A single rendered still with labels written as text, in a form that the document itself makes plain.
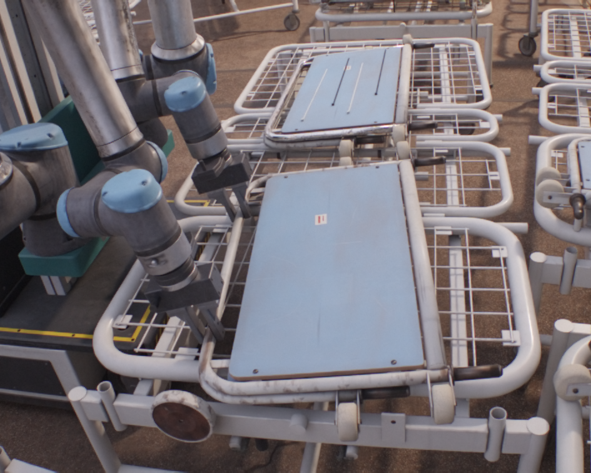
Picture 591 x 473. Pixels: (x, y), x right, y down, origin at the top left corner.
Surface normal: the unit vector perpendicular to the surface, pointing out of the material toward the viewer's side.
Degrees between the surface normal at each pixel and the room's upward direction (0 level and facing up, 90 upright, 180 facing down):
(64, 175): 90
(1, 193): 106
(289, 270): 3
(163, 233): 80
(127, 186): 8
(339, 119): 5
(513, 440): 90
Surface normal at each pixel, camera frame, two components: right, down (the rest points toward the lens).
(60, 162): 0.90, 0.15
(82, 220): -0.46, 0.37
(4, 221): 0.90, 0.36
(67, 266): -0.18, 0.56
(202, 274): -0.33, -0.79
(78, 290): -0.11, -0.83
